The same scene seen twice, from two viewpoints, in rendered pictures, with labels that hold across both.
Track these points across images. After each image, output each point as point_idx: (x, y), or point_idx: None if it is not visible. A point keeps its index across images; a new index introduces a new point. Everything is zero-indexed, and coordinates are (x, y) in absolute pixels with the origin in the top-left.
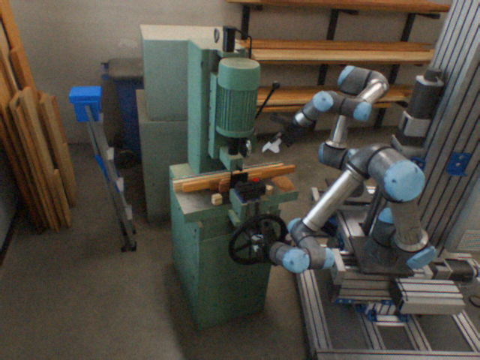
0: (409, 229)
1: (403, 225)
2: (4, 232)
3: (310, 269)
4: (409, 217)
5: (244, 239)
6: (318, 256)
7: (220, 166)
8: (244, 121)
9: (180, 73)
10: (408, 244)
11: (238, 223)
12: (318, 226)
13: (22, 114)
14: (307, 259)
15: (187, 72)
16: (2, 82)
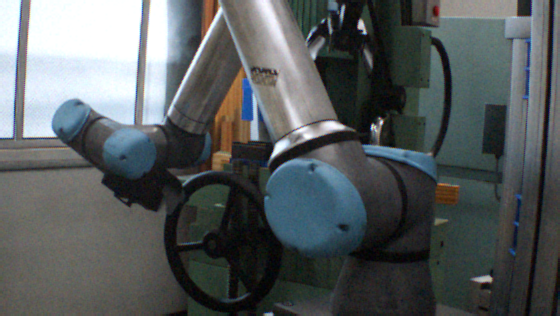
0: (250, 74)
1: (242, 63)
2: (159, 308)
3: (90, 155)
4: (236, 27)
5: (272, 303)
6: (105, 127)
7: None
8: (300, 21)
9: (431, 76)
10: (273, 145)
11: (218, 209)
12: (177, 108)
13: (228, 132)
14: (76, 113)
15: (443, 74)
16: (237, 94)
